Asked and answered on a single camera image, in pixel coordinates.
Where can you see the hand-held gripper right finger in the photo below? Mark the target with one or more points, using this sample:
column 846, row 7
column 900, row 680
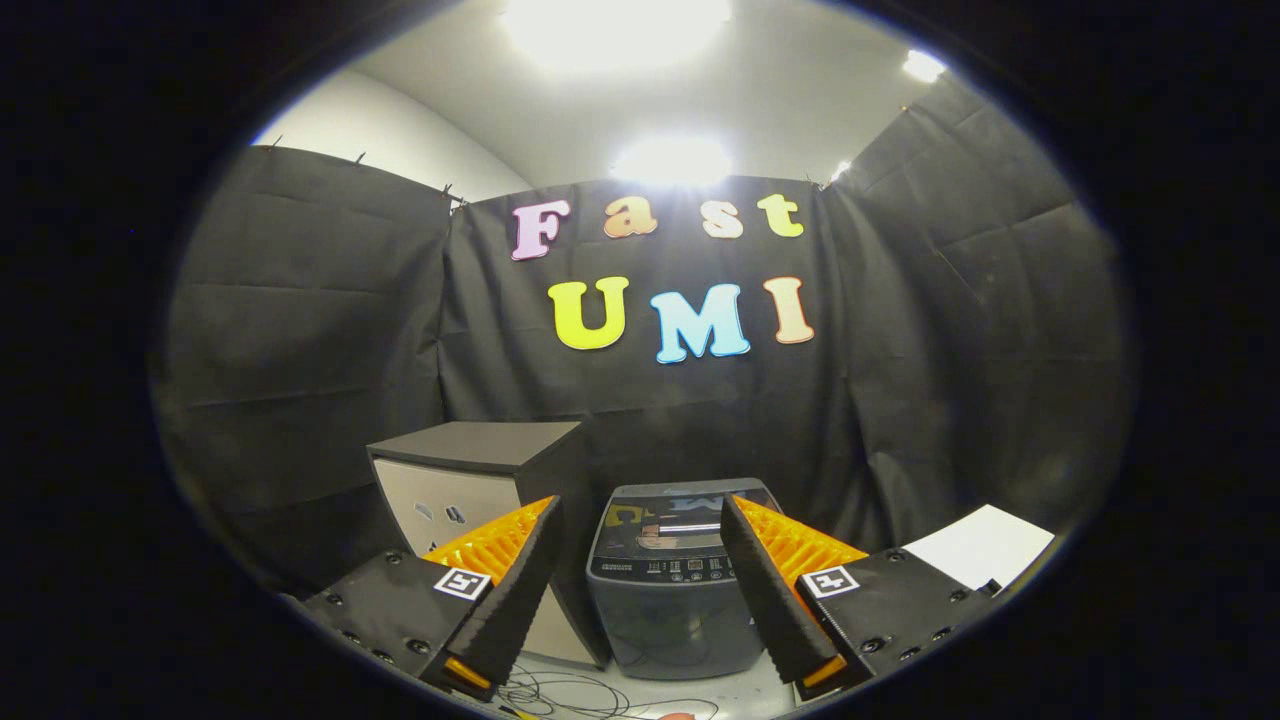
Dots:
column 765, row 600

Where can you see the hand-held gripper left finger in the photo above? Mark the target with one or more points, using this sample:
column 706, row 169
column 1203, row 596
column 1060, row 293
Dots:
column 515, row 590

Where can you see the dark grey washing machine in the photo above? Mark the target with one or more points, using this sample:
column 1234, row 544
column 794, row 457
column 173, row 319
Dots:
column 670, row 625

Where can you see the dark grey cabinet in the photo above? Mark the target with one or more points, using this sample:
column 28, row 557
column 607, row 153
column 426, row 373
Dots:
column 470, row 445

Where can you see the white board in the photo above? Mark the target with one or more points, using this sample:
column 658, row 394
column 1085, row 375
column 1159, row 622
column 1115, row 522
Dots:
column 985, row 545

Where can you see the black backdrop cloth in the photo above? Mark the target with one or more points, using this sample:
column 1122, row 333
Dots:
column 320, row 350

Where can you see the ceiling light panel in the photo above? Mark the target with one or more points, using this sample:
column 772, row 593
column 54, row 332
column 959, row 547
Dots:
column 841, row 171
column 923, row 66
column 670, row 160
column 615, row 30

